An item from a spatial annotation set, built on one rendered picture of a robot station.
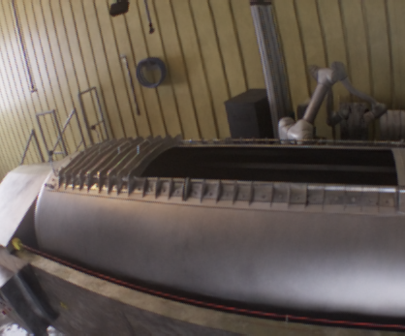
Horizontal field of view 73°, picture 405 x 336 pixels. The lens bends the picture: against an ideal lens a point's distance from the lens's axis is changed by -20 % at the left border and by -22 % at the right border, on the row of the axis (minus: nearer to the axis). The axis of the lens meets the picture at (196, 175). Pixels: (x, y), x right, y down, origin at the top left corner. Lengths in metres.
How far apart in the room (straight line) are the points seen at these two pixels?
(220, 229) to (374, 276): 0.76
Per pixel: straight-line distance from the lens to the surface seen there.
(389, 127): 3.73
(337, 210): 1.43
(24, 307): 3.07
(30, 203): 2.77
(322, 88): 2.83
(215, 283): 1.58
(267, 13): 3.15
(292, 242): 1.43
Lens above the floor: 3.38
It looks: 25 degrees down
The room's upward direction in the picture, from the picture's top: 13 degrees counter-clockwise
